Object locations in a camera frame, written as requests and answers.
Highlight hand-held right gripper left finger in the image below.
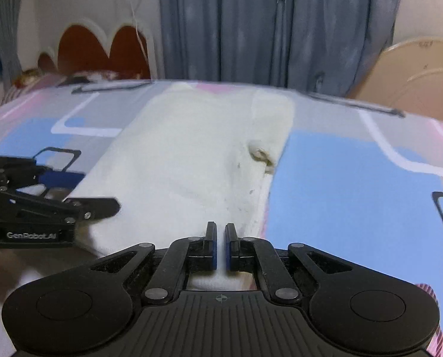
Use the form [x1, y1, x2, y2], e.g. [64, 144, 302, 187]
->
[89, 222, 218, 306]

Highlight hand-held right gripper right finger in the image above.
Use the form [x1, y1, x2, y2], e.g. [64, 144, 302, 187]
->
[225, 223, 354, 303]

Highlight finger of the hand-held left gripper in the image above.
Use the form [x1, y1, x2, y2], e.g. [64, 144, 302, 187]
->
[9, 190, 120, 224]
[0, 163, 85, 191]

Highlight cream knit garment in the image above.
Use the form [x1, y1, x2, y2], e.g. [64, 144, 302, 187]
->
[71, 82, 296, 292]

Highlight patterned pillow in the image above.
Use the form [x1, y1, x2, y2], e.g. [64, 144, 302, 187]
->
[15, 68, 151, 89]

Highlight brown scalloped headboard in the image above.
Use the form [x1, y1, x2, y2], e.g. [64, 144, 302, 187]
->
[37, 17, 163, 80]

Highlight cream round folding table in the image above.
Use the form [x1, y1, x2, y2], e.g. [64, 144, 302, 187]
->
[350, 37, 443, 120]

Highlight thin white cable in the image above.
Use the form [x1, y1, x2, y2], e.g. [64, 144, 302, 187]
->
[130, 0, 149, 60]

